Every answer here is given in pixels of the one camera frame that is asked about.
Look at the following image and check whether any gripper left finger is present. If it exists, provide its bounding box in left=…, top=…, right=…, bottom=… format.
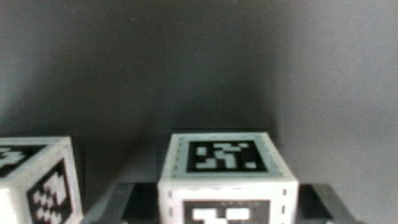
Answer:
left=82, top=182, right=158, bottom=224

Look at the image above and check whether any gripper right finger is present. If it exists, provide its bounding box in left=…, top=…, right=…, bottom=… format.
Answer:
left=297, top=183, right=364, bottom=224

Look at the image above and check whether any white tagged cube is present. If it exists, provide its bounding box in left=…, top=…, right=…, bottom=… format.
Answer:
left=158, top=132, right=299, bottom=224
left=0, top=136, right=84, bottom=224

